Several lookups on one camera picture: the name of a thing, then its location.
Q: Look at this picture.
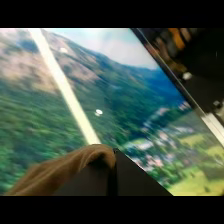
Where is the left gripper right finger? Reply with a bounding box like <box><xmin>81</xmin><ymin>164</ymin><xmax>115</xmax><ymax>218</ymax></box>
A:
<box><xmin>113</xmin><ymin>148</ymin><xmax>173</xmax><ymax>197</ymax></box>

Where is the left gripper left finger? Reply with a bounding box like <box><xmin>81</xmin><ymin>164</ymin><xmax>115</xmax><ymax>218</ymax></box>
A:
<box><xmin>53</xmin><ymin>156</ymin><xmax>118</xmax><ymax>197</ymax></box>

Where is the silver frame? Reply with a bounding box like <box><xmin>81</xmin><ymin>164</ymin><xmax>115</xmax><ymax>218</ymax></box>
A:
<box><xmin>201</xmin><ymin>112</ymin><xmax>224</xmax><ymax>148</ymax></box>

